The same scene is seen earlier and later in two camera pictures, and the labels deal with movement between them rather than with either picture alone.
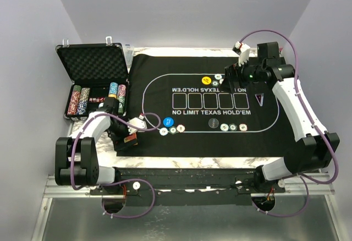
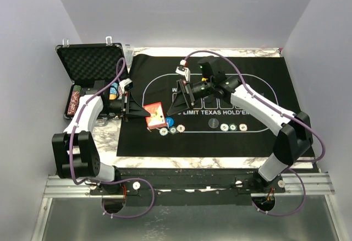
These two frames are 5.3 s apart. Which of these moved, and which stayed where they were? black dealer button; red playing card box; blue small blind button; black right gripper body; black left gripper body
Moved: black left gripper body; red playing card box; black right gripper body
Stayed: blue small blind button; black dealer button
